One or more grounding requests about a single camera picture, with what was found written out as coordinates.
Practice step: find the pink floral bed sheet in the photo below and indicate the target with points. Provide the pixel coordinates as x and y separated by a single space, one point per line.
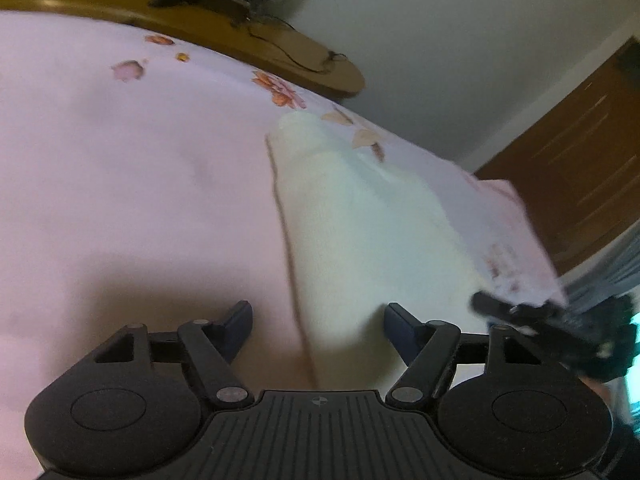
137 186

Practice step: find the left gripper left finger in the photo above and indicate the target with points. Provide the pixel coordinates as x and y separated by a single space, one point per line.
209 348

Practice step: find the pale green cloth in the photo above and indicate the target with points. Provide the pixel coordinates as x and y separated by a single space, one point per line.
362 234

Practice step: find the wooden TV stand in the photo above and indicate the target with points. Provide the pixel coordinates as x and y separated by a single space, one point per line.
271 47

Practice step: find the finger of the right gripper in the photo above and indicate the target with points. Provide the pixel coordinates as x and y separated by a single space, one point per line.
514 314

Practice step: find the brown wooden door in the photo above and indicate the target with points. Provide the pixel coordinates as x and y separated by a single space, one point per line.
577 168

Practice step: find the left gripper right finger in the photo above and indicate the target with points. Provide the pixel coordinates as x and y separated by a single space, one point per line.
427 349

